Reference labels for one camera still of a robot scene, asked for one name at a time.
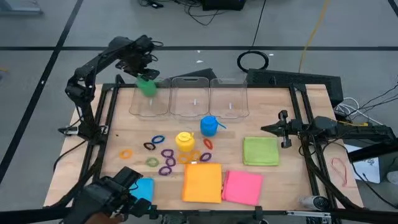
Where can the green plastic sports bottle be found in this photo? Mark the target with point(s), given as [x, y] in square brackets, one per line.
[146, 88]

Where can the yellow plug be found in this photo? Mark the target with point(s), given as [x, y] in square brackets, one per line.
[354, 123]

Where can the black coil wristband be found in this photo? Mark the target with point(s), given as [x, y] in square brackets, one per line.
[145, 145]

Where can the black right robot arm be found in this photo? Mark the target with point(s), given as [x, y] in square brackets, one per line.
[357, 132]

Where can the clear plastic bin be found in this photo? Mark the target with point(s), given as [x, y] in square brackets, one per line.
[228, 93]
[155, 109]
[189, 93]

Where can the blue microfibre cloth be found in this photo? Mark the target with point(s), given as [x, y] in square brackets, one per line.
[144, 188]

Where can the yellow plastic sports bottle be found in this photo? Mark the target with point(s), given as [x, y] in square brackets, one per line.
[185, 143]

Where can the blue coil wristband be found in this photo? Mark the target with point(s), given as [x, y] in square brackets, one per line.
[153, 139]

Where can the white cylindrical camera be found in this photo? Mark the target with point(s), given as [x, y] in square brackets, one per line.
[314, 203]

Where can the white paper sheet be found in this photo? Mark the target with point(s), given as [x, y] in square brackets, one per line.
[367, 168]

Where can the blue plastic sports bottle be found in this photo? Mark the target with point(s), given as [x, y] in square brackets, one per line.
[208, 126]

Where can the black equipment box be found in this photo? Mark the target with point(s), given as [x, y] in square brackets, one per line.
[222, 3]

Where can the black metal table frame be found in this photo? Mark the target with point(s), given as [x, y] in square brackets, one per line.
[273, 86]

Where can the red coil wristband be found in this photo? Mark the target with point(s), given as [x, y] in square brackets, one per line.
[205, 140]

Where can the black bar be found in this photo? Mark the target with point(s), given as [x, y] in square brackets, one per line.
[373, 152]

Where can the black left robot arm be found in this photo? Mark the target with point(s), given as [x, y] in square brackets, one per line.
[81, 81]

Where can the green coil wristband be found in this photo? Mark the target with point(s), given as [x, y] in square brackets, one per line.
[147, 161]

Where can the red rubber band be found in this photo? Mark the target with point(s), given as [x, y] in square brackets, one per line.
[345, 184]

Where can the green microfibre cloth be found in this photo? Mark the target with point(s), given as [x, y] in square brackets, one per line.
[261, 151]

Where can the orange microfibre cloth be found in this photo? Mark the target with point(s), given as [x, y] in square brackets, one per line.
[202, 183]

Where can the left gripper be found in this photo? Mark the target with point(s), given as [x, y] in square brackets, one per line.
[136, 63]

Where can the large black angular panel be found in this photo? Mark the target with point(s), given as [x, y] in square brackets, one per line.
[311, 81]

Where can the pink microfibre cloth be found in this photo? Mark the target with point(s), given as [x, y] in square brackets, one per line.
[242, 188]

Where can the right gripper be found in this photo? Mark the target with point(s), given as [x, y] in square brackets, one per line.
[287, 127]

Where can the grey metal base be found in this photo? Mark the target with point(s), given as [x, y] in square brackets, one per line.
[18, 6]

